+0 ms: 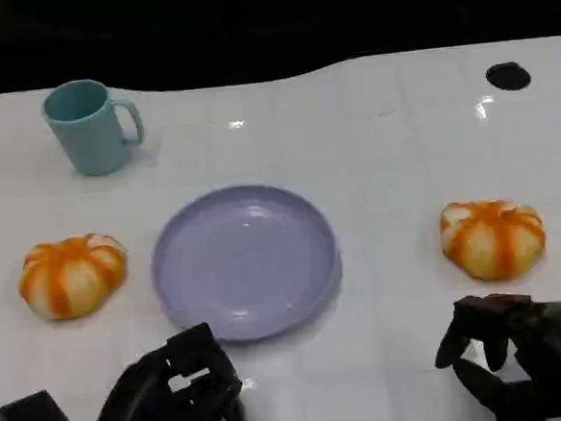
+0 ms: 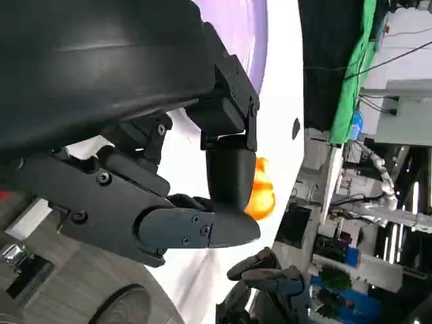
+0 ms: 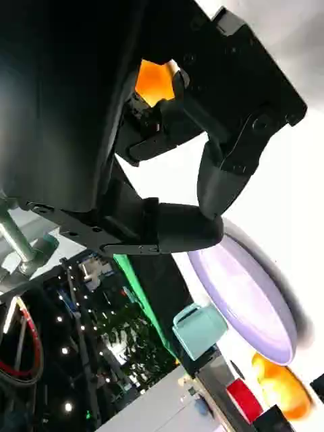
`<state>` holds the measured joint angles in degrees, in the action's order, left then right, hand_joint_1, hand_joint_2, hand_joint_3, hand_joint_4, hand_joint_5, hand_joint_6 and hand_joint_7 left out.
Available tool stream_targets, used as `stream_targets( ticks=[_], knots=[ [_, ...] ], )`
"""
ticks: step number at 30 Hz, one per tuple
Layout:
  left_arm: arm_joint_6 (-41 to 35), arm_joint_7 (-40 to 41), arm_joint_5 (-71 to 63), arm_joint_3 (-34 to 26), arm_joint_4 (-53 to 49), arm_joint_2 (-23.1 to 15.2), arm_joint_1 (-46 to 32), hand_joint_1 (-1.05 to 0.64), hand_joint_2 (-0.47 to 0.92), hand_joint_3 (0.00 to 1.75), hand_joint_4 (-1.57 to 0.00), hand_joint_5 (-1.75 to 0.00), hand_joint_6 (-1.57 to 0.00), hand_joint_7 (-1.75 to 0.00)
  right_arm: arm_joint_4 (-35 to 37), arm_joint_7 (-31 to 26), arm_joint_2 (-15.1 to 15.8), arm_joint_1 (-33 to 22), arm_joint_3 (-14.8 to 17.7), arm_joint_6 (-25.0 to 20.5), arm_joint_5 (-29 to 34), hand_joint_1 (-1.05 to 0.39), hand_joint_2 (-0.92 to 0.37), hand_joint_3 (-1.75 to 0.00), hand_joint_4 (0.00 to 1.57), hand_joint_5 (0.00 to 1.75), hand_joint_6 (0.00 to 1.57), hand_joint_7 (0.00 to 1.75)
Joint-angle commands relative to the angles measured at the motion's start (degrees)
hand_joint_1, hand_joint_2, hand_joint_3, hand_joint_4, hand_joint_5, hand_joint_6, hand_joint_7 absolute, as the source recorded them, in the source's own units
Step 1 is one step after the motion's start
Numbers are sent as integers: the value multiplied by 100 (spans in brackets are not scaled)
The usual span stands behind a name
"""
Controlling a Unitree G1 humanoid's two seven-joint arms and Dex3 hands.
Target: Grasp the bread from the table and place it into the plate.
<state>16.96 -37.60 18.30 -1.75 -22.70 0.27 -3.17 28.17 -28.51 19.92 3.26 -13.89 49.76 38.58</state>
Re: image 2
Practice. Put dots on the lilac plate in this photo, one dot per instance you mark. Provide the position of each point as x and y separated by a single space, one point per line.
236 37

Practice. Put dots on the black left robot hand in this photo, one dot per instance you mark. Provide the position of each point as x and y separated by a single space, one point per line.
101 67

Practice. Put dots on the black curtain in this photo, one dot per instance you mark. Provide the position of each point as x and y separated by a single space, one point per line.
324 50

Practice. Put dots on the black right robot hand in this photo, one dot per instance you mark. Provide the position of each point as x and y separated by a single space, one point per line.
266 273

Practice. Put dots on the orange white toy bread roll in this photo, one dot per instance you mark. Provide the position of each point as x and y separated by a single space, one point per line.
262 199

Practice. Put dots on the green cloth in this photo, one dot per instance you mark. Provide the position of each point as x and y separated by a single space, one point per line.
354 84

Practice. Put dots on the grey machine cabinet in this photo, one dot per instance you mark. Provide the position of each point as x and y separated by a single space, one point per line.
405 111

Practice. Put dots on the green plant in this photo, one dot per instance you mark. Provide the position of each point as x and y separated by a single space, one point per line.
335 278

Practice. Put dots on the black table grommet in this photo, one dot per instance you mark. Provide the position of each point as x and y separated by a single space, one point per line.
296 128

